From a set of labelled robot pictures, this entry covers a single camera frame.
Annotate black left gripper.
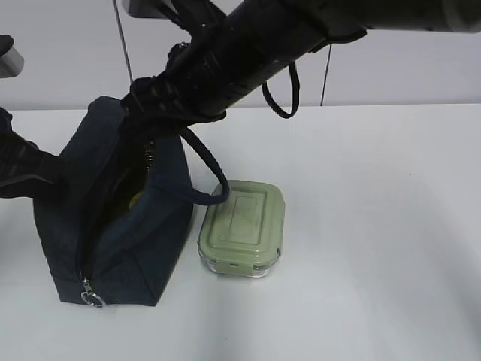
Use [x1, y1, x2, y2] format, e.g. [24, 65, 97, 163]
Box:
[1, 108, 68, 201]

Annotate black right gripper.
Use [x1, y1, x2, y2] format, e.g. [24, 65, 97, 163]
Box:
[119, 41, 229, 144]

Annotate yellow wrinkled pear toy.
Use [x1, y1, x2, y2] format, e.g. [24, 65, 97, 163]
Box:
[128, 192, 143, 210]

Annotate dark blue fabric lunch bag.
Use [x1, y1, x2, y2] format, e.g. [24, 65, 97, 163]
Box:
[33, 96, 230, 308]

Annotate green lidded glass food container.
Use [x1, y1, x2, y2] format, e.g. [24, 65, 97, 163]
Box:
[198, 180, 286, 278]

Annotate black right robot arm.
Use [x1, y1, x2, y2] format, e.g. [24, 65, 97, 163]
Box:
[119, 1, 480, 143]

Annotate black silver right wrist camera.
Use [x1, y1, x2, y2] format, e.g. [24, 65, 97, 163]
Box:
[121, 0, 177, 19]

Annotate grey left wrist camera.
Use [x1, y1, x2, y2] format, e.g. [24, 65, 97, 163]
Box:
[0, 35, 25, 79]

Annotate black cable loop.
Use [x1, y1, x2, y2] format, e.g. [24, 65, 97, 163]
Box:
[262, 44, 301, 120]

